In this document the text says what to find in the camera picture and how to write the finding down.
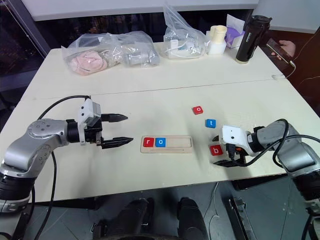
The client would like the dark rounded shape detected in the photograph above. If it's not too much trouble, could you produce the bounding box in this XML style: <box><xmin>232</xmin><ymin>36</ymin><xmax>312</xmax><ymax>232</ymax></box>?
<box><xmin>116</xmin><ymin>196</ymin><xmax>155</xmax><ymax>240</ymax></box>
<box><xmin>176</xmin><ymin>196</ymin><xmax>210</xmax><ymax>240</ymax></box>

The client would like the black metal table frame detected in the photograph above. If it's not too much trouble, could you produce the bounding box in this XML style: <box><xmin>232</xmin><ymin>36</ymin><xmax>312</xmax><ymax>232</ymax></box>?
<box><xmin>227</xmin><ymin>174</ymin><xmax>290</xmax><ymax>240</ymax></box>

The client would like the cream white bottle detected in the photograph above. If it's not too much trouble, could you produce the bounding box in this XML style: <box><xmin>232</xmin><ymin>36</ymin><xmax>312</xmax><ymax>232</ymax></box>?
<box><xmin>205</xmin><ymin>24</ymin><xmax>228</xmax><ymax>56</ymax></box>

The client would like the white charging cable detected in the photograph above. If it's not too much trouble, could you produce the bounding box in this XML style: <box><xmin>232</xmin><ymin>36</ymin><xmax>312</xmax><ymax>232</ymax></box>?
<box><xmin>271</xmin><ymin>59</ymin><xmax>297</xmax><ymax>81</ymax></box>

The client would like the white charger with cable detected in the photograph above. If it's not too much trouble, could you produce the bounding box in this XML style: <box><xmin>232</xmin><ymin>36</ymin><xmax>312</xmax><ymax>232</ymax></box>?
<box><xmin>164</xmin><ymin>39</ymin><xmax>201</xmax><ymax>59</ymax></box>

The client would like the black smartphone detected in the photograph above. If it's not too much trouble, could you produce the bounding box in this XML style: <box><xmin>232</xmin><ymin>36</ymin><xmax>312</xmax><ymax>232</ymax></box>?
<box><xmin>265</xmin><ymin>37</ymin><xmax>294</xmax><ymax>64</ymax></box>

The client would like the purple tissue box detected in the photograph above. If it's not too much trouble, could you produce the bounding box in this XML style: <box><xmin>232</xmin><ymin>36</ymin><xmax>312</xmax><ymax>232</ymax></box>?
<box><xmin>223</xmin><ymin>13</ymin><xmax>248</xmax><ymax>50</ymax></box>

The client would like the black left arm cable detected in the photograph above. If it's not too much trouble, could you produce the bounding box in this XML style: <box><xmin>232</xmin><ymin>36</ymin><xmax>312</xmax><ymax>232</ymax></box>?
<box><xmin>33</xmin><ymin>94</ymin><xmax>92</xmax><ymax>240</ymax></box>

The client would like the wooden letter tray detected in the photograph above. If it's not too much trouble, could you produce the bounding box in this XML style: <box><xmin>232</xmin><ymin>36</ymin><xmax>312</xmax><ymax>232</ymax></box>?
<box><xmin>139</xmin><ymin>135</ymin><xmax>194</xmax><ymax>154</ymax></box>

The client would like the bystander bare hand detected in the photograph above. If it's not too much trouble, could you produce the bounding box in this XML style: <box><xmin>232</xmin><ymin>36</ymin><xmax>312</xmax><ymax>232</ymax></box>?
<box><xmin>278</xmin><ymin>39</ymin><xmax>298</xmax><ymax>58</ymax></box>

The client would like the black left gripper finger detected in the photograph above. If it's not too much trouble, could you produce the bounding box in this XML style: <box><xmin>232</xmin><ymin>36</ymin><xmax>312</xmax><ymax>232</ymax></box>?
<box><xmin>100</xmin><ymin>113</ymin><xmax>129</xmax><ymax>124</ymax></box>
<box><xmin>100</xmin><ymin>136</ymin><xmax>134</xmax><ymax>150</ymax></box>

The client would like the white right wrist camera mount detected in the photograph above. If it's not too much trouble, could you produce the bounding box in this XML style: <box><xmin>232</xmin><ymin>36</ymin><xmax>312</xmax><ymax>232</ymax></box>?
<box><xmin>220</xmin><ymin>124</ymin><xmax>252</xmax><ymax>158</ymax></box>

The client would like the red letter b block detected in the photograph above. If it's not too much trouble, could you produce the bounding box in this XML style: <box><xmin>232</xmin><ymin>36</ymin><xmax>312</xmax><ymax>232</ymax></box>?
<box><xmin>209</xmin><ymin>144</ymin><xmax>224</xmax><ymax>157</ymax></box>

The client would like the black drinking bottle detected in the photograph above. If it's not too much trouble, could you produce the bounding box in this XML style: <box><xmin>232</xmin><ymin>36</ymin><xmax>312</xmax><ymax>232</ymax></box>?
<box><xmin>235</xmin><ymin>14</ymin><xmax>273</xmax><ymax>65</ymax></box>

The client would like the grey device in bag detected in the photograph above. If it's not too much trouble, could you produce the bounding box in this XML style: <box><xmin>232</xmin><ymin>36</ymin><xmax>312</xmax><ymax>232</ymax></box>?
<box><xmin>124</xmin><ymin>51</ymin><xmax>160</xmax><ymax>68</ymax></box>

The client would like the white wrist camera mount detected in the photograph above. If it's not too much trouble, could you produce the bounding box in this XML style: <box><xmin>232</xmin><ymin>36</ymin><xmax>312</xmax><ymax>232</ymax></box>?
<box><xmin>220</xmin><ymin>124</ymin><xmax>252</xmax><ymax>158</ymax></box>
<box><xmin>76</xmin><ymin>97</ymin><xmax>102</xmax><ymax>146</ymax></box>

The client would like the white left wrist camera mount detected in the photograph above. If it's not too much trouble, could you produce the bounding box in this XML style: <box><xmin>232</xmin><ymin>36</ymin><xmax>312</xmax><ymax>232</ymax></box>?
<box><xmin>76</xmin><ymin>97</ymin><xmax>102</xmax><ymax>146</ymax></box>

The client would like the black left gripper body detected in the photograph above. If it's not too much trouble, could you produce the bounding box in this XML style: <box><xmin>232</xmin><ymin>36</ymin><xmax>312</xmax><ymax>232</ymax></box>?
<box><xmin>84</xmin><ymin>116</ymin><xmax>104</xmax><ymax>146</ymax></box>

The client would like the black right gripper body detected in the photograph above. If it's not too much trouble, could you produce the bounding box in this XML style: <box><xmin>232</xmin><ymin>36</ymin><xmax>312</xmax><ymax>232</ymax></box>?
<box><xmin>225</xmin><ymin>143</ymin><xmax>248</xmax><ymax>162</ymax></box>

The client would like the large clear plastic bag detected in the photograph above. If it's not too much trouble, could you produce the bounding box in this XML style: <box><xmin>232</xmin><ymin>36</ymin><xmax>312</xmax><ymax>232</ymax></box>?
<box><xmin>61</xmin><ymin>31</ymin><xmax>161</xmax><ymax>76</ymax></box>

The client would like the pink cloth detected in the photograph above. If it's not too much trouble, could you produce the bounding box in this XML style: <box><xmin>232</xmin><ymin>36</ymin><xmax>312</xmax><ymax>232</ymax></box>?
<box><xmin>69</xmin><ymin>49</ymin><xmax>109</xmax><ymax>76</ymax></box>

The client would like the thin white floor cable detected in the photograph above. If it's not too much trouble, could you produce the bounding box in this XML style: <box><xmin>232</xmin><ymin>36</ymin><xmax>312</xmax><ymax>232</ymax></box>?
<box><xmin>208</xmin><ymin>181</ymin><xmax>221</xmax><ymax>240</ymax></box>

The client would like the tall clear plastic bag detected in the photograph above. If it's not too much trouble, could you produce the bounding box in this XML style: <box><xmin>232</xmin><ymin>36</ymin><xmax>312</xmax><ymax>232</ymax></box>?
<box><xmin>162</xmin><ymin>0</ymin><xmax>210</xmax><ymax>60</ymax></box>

